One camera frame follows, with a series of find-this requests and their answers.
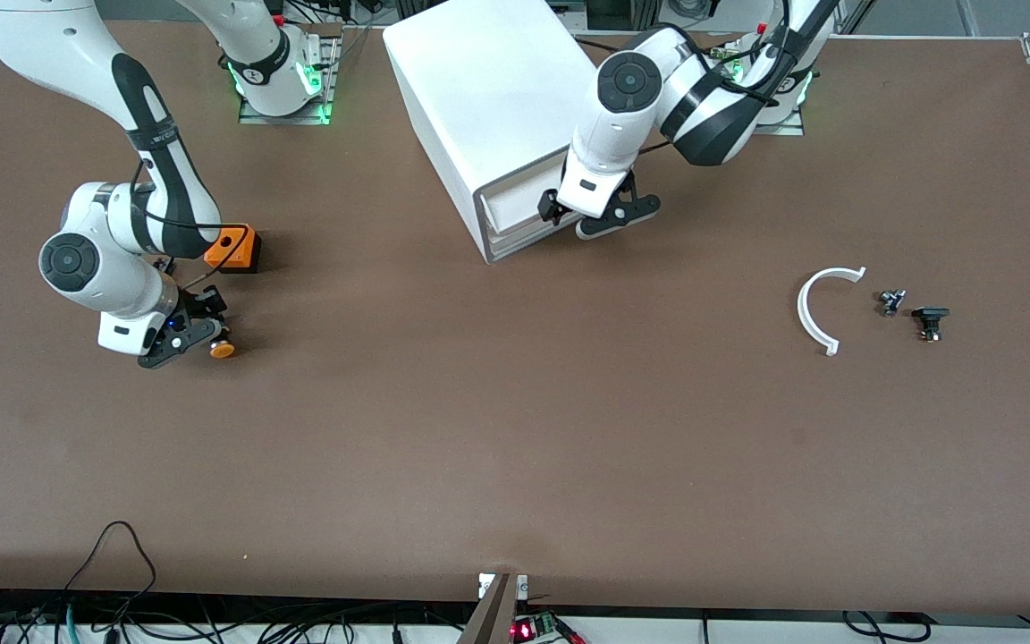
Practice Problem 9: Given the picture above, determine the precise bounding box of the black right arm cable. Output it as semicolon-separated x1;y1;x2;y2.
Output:
126;152;226;296

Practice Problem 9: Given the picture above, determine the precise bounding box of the black switch module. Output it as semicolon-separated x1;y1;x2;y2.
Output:
912;306;951;343

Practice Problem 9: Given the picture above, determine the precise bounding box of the orange box with hole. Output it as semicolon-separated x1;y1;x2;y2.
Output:
203;223;264;275

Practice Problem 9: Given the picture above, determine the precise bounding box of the white semicircular bracket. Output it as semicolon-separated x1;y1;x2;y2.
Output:
796;266;868;358

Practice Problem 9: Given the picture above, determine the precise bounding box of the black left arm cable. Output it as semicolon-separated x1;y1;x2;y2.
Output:
638;0;795;155

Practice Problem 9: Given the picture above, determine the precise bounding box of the circuit board with red light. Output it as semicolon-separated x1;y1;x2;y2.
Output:
510;610;587;644

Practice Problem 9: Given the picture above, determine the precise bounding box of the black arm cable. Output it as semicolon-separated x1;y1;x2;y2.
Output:
126;152;226;296
638;0;795;155

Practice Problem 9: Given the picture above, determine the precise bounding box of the white drawer cabinet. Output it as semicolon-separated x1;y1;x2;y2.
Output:
382;0;635;266

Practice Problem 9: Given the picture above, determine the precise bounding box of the grey metal mount bracket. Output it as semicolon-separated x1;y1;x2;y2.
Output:
456;572;530;644

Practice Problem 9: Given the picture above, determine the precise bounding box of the black looped cable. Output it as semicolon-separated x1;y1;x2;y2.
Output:
63;521;159;620

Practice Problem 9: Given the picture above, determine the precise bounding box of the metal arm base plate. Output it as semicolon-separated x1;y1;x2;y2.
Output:
709;43;807;138
239;24;343;125

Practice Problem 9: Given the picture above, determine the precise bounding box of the white plastic drawer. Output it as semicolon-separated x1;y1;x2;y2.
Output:
490;224;584;261
478;166;571;233
488;218;581;252

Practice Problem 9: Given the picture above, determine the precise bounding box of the black curved cable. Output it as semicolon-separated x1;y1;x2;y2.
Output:
840;610;933;644

